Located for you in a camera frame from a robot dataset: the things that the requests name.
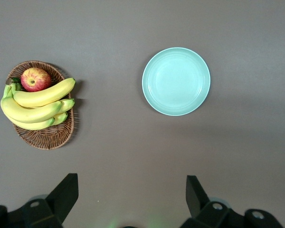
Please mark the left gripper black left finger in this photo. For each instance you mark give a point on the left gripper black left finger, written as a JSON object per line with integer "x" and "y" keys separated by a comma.
{"x": 50, "y": 209}

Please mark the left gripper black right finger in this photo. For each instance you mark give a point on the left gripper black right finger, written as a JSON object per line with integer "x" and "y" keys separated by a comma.
{"x": 204, "y": 211}

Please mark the light green round plate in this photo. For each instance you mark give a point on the light green round plate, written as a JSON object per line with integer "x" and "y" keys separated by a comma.
{"x": 176, "y": 82}

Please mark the brown wicker basket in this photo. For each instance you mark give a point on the brown wicker basket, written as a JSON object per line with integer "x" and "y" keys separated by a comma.
{"x": 47, "y": 139}

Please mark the red yellow apple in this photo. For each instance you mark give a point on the red yellow apple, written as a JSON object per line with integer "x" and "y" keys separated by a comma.
{"x": 35, "y": 80}

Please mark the dark green fake leaf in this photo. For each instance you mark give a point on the dark green fake leaf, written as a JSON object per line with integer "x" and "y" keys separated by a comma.
{"x": 15, "y": 80}

